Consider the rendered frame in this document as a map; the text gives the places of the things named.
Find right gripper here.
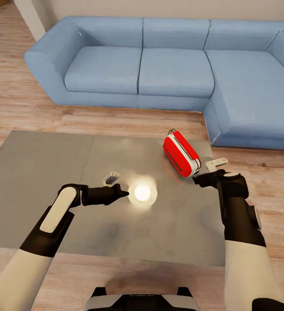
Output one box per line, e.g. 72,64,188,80
193,169,225,188

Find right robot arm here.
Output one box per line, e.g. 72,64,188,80
193,158,284,311

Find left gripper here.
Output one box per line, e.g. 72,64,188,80
97,184,129,206

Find radio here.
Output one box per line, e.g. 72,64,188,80
163,131,201,178

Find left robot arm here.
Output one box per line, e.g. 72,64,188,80
0,171,129,311

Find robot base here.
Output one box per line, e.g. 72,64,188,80
83,287,200,311

